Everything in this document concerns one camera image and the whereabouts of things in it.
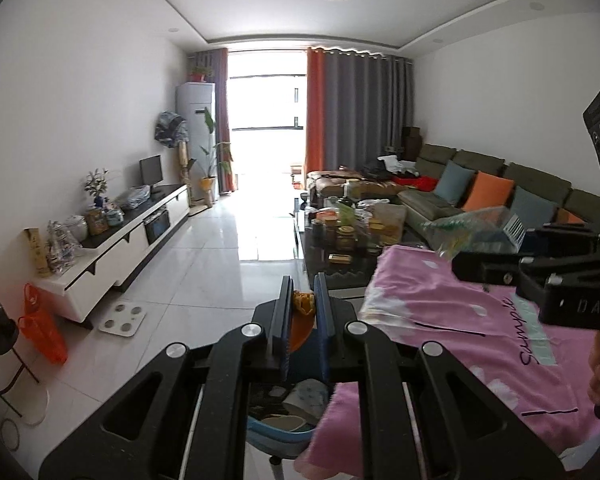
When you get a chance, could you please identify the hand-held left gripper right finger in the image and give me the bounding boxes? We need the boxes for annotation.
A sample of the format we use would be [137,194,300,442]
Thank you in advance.
[314,272,566,480]

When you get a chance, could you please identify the black wire side table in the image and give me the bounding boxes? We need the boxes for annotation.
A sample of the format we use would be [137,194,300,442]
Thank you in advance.
[0,324,42,419]

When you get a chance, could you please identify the white ceramic jar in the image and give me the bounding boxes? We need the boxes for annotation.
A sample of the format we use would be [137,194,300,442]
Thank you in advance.
[65,214,89,244]

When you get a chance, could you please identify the black glass coffee table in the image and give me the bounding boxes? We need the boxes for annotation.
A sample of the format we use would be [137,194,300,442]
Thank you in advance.
[292,195,432,292]

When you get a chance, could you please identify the pink floral tablecloth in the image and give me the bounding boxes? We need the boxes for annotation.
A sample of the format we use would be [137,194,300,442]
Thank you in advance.
[300,245,600,472]

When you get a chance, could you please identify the white paper cup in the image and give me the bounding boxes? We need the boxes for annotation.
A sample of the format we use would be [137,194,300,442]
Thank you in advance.
[282,378,329,424]

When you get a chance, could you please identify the black monitor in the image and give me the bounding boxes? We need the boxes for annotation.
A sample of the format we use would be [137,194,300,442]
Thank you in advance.
[138,155,164,194]

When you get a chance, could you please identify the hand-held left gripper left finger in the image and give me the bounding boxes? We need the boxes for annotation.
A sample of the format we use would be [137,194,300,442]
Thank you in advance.
[40,275,293,480]

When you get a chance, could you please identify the dark brown cabinet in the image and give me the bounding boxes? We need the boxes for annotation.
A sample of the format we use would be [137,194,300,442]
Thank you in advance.
[402,126,424,162]

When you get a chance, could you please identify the plastic wrapped glass bottles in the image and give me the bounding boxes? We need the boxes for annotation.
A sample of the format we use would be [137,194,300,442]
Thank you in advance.
[47,219,82,274]

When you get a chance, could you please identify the window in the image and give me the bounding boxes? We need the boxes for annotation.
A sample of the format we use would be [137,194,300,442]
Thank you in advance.
[228,74,309,132]

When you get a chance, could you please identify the brown leather ottoman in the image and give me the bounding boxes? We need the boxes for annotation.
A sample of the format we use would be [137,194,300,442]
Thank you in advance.
[307,169,407,202]

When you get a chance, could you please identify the large blue cushion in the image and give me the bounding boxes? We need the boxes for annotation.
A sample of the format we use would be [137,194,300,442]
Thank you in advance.
[509,185,559,232]

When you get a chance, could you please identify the blue vase with twigs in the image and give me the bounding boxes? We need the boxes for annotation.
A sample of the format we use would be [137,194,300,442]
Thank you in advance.
[83,168,112,209]

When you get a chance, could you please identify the narrow striped curtain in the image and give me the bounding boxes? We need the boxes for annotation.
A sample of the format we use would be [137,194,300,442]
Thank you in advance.
[189,48,232,196]

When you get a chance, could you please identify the tall leafy potted plant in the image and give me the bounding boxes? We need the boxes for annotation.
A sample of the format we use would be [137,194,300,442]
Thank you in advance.
[199,107,234,207]

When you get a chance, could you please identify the brown printed box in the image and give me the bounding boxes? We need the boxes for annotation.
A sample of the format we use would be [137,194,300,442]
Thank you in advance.
[84,208,109,237]

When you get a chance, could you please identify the orange and grey wide curtain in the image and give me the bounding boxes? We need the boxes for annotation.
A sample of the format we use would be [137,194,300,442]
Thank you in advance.
[304,45,417,174]

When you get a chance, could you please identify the green sectional sofa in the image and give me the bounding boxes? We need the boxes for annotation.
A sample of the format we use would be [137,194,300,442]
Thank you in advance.
[396,143,600,252]

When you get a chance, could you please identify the gold tall box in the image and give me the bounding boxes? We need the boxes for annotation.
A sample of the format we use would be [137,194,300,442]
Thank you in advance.
[23,228,49,279]

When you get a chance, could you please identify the white standing air conditioner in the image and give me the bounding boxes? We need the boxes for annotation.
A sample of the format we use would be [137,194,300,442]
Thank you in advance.
[175,82,216,207]

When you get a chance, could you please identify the white black tv cabinet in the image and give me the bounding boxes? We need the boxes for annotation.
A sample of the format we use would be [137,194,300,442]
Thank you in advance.
[34,183,191,332]

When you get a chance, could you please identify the cloth covered standing fan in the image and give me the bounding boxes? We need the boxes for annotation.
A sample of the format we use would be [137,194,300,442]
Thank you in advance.
[154,111,189,149]

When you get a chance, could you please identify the blue trash bin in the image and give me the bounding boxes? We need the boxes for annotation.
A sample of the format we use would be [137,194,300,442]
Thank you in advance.
[245,305,342,461]

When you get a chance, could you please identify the white bathroom scale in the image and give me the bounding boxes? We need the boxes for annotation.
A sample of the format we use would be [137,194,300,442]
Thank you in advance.
[98,302,149,334]

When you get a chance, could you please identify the orange gold snack wrapper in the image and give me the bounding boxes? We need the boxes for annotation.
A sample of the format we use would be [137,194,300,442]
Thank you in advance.
[289,289,317,354]

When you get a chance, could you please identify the orange cushion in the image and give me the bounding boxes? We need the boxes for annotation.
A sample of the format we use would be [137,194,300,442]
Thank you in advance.
[462,170,514,212]
[554,207,589,227]

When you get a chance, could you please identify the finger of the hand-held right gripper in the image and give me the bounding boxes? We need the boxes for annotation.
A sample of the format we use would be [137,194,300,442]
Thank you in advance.
[452,247,548,286]
[522,222,600,257]

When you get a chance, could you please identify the pile of clothes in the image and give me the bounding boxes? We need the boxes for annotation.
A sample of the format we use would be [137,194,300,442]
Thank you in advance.
[362,154,442,192]

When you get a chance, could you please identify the small blue cushion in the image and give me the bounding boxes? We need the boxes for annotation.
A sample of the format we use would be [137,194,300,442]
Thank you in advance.
[433,161,475,206]

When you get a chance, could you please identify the orange plastic bag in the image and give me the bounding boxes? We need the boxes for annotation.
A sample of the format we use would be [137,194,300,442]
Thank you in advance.
[18,283,69,364]

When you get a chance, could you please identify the clear bag on cabinet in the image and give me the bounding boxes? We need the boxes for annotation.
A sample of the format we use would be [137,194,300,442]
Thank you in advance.
[115,185,153,212]

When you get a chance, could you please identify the white floor cable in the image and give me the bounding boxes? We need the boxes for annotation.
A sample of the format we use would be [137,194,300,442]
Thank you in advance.
[0,389,49,452]

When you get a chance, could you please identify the clear plastic wrapper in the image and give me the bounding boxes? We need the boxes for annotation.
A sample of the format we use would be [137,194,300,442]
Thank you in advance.
[419,207,527,262]

